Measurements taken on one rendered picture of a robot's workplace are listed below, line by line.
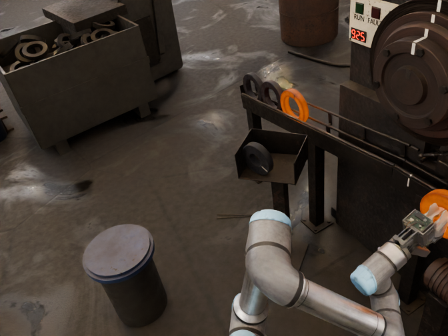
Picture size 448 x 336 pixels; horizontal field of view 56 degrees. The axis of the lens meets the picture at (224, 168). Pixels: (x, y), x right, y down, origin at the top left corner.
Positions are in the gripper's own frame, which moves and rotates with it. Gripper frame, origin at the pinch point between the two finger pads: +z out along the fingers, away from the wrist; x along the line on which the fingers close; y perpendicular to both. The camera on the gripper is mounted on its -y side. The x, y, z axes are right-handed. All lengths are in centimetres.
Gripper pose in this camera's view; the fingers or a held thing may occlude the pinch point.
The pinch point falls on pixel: (447, 210)
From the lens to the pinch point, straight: 141.1
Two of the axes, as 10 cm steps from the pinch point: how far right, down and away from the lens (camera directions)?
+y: -3.6, -6.1, -7.0
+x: -5.2, -4.9, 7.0
